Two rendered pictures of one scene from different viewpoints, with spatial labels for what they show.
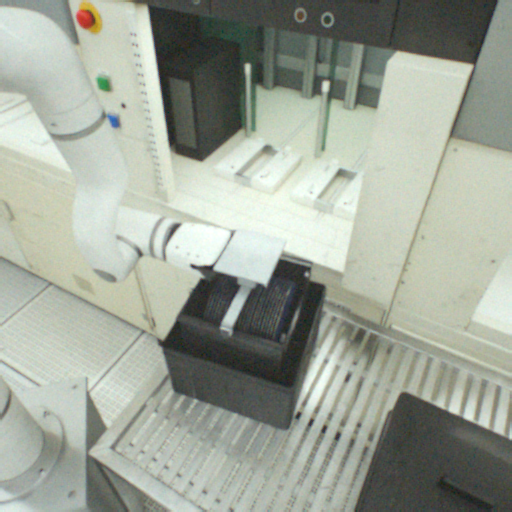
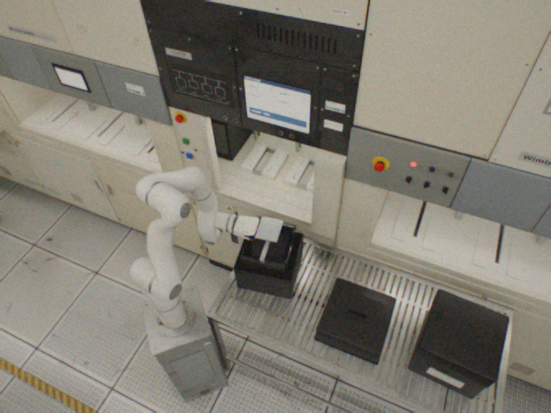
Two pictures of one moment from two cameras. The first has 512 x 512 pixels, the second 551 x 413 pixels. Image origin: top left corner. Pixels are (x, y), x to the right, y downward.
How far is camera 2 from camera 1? 1.16 m
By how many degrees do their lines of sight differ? 6
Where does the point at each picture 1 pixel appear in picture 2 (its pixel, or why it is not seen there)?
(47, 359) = not seen: hidden behind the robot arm
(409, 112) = (325, 172)
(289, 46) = not seen: hidden behind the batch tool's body
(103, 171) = (211, 206)
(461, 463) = (357, 302)
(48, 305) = (134, 243)
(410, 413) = (339, 286)
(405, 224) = (333, 208)
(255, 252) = (270, 228)
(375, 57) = not seen: hidden behind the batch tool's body
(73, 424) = (196, 305)
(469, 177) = (354, 190)
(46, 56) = (199, 182)
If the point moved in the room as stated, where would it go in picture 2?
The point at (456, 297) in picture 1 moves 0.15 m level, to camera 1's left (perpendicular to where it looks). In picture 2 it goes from (362, 233) to (330, 236)
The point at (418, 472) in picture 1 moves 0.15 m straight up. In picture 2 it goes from (341, 307) to (344, 291)
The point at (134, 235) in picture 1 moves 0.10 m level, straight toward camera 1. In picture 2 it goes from (219, 224) to (227, 241)
